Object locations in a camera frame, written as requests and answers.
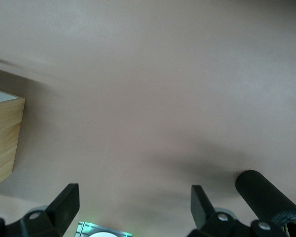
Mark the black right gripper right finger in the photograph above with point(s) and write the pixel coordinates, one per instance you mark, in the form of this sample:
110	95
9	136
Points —
199	205

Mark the light wooden drawer cabinet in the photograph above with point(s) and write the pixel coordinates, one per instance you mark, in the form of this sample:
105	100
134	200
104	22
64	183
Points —
2	143

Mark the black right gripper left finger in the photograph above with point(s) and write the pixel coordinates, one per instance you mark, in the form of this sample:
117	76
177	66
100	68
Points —
64	205

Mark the black cylindrical grip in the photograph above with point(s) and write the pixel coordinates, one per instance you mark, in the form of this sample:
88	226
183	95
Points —
261	195

